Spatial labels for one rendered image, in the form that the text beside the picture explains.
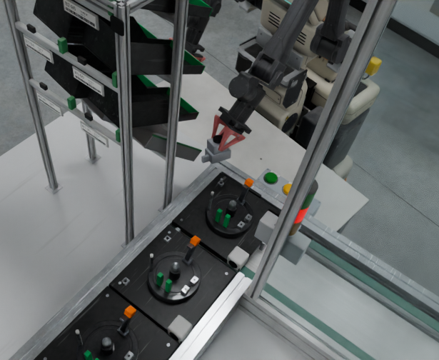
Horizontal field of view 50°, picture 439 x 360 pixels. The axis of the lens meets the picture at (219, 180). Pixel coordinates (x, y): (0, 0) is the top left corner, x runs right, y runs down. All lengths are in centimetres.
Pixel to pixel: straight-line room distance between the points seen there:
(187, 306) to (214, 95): 95
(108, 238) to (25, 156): 43
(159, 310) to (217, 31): 284
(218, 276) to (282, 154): 62
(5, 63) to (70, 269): 225
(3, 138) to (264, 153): 172
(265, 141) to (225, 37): 205
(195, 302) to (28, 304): 45
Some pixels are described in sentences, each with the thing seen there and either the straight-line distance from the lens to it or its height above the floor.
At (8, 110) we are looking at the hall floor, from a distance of 313.
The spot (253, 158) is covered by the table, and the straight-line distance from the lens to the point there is 170.
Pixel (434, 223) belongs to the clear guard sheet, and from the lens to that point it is 82.
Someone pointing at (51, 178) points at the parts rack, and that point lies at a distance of 154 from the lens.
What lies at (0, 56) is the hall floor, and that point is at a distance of 354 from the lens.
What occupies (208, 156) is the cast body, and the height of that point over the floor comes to 110.
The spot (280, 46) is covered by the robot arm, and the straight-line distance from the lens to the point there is 130.
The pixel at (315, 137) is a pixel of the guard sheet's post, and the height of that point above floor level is 158.
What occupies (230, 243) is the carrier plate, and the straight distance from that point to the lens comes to 134.
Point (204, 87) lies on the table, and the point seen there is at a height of 86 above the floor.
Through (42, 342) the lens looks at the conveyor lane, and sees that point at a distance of 125.
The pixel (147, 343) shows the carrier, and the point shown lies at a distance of 121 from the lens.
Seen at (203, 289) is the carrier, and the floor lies 97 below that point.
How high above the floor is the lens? 211
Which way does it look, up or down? 51 degrees down
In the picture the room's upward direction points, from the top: 12 degrees clockwise
